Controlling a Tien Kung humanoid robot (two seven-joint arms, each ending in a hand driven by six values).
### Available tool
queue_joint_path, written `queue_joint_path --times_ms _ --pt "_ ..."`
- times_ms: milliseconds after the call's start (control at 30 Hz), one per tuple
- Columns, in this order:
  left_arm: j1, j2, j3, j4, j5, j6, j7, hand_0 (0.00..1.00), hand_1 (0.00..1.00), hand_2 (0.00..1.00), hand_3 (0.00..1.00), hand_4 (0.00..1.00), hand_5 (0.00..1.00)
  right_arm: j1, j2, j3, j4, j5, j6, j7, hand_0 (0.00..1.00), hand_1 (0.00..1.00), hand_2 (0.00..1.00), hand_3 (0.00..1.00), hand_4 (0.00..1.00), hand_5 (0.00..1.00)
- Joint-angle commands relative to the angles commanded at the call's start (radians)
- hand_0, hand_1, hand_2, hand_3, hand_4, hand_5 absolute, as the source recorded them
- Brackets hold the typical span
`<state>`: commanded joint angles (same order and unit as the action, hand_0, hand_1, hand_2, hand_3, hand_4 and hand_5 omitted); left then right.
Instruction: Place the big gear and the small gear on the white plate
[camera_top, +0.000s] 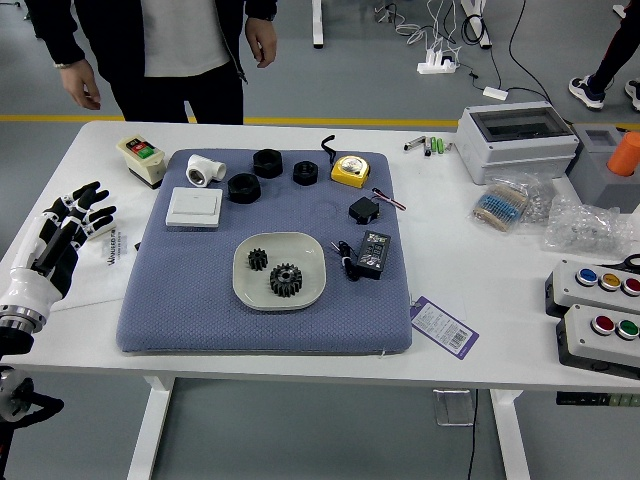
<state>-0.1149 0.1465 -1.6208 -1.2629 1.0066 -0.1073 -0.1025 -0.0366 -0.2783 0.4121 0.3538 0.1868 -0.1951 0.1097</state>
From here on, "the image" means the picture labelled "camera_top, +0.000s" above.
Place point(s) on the small black hex nut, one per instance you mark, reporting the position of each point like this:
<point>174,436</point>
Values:
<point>298,176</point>

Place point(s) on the bubble wrap bag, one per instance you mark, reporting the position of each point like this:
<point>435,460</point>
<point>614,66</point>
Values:
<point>585,227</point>

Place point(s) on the grey three-button control box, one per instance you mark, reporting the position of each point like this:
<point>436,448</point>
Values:
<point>565,290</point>

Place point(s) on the grey distribution box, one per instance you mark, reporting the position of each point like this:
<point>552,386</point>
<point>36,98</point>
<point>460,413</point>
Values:
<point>520,155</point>

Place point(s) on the big black hex nut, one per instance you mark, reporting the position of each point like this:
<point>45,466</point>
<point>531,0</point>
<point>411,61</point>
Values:
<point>235,194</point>
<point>260,169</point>

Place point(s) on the white wall switch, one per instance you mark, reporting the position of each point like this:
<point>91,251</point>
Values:
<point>194,207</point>

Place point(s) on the person's left hand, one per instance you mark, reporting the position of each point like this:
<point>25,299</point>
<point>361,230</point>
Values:
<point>262,40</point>

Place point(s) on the person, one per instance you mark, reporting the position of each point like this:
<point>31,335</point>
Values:
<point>185,40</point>
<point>617,45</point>

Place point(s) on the silver metal tool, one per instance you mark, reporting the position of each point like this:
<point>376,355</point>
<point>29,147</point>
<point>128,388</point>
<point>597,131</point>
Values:
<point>415,143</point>

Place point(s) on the purple paper tag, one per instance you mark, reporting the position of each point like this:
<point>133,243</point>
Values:
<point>442,327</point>

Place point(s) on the grey red-green button box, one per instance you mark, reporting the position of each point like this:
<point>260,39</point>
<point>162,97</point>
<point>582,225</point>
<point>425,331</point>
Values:
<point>580,340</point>

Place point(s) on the grey block holder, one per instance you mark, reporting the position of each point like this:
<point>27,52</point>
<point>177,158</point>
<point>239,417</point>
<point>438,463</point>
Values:
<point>595,175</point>

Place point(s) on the orange cylinder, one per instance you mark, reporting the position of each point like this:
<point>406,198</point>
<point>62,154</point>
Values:
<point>625,155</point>

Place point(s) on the green battery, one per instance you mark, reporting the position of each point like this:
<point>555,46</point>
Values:
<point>434,145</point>
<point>441,145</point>

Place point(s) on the black table height controller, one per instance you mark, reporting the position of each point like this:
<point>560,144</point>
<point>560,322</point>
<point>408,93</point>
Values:
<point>590,399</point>

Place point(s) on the person's right hand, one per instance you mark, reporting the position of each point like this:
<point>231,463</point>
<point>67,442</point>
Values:
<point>80,85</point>

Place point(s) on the big black gear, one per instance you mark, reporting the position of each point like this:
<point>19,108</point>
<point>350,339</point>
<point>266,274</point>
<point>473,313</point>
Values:
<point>280,288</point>

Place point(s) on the person's right forearm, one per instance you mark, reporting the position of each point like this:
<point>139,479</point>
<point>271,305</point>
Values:
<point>55,35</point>

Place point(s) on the grey under-table bracket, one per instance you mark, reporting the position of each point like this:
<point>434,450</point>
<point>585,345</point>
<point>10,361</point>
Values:
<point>452,407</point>

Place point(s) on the white power strip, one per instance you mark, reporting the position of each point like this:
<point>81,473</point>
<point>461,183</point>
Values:
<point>435,67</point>

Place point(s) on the cream red-green switch box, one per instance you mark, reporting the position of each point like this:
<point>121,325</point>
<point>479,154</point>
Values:
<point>145,165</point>

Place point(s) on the person's left forearm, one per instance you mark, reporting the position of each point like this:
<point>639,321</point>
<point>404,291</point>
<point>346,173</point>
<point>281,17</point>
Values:
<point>260,10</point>

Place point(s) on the white power adapter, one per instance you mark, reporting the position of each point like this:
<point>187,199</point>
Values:
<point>495,92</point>

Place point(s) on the black digital display module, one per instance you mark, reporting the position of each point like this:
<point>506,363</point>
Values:
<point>372,252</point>

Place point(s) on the small black gear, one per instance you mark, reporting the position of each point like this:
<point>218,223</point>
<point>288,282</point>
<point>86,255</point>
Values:
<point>257,260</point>

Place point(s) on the white square plate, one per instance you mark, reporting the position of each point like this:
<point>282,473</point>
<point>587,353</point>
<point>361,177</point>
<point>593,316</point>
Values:
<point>300,250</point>

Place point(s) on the white pipe tee fitting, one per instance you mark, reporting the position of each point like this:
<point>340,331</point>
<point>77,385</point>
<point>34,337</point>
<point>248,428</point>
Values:
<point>200,170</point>

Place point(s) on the clear bag of resistors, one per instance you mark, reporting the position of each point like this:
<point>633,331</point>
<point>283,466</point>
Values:
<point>500,205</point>

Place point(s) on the clear bag of screws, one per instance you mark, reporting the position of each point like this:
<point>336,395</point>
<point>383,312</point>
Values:
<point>542,205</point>

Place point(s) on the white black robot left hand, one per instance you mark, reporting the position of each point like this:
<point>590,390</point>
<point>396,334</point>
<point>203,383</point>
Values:
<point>30,285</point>

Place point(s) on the blue-grey cushion mat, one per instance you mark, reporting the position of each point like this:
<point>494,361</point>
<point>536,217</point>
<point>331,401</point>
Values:
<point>280,330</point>

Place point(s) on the white background table leg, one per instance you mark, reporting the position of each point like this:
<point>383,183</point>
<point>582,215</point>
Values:
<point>485,42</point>
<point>318,25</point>

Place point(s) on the yellow tape measure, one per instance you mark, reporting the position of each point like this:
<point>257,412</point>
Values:
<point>350,172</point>

